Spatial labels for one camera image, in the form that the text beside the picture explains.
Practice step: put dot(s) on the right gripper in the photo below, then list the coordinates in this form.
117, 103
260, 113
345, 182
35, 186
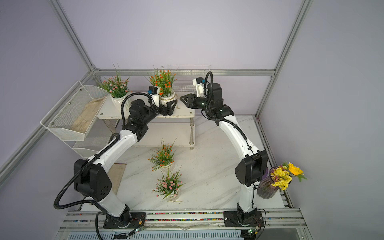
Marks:
193, 102

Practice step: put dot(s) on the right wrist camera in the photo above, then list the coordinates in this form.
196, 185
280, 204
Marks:
199, 84

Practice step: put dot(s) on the white two-tier rack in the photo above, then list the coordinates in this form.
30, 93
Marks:
179, 128

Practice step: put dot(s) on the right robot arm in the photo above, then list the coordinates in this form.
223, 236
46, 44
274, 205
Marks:
253, 162

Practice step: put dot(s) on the aluminium frame rails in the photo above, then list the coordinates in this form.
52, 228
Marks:
12, 165

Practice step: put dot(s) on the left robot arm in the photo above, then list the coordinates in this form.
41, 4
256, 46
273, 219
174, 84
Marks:
93, 181

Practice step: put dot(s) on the white mesh wall shelf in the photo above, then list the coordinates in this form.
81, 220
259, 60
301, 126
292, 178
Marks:
74, 120

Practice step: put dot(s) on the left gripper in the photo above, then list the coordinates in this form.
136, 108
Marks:
169, 110

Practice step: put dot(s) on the yellow flowers purple vase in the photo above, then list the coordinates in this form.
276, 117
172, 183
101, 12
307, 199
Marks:
278, 179

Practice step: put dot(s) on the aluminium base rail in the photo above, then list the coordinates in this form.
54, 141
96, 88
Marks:
273, 224

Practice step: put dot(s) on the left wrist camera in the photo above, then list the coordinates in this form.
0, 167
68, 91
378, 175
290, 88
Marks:
154, 93

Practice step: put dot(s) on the pink flower plant white pot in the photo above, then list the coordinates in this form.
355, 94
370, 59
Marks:
117, 87

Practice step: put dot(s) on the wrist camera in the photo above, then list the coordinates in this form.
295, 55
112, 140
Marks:
199, 84
154, 93

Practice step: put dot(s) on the orange flower plant white pot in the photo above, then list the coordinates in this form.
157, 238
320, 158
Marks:
163, 158

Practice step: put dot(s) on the white wire wall basket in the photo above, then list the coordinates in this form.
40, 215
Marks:
186, 85

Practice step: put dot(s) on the beige glove in mesh shelf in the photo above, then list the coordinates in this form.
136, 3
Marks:
84, 120

